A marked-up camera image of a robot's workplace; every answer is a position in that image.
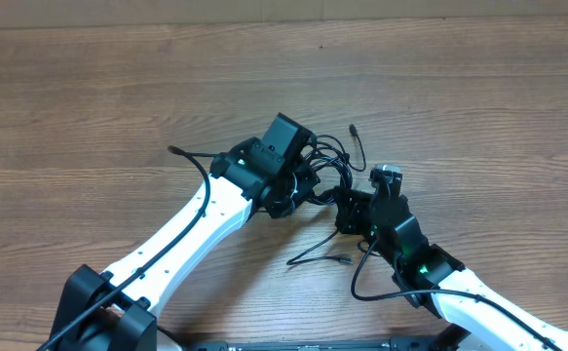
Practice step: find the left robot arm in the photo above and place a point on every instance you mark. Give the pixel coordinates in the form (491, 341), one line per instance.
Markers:
(118, 308)

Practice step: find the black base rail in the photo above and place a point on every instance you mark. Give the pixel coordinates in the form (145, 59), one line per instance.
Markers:
(397, 343)

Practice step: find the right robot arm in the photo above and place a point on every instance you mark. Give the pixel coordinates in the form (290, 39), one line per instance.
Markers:
(428, 276)

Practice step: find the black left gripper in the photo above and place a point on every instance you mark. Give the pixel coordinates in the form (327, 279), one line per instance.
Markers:
(308, 176)

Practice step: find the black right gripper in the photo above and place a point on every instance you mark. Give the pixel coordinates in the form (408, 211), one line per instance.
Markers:
(351, 210)

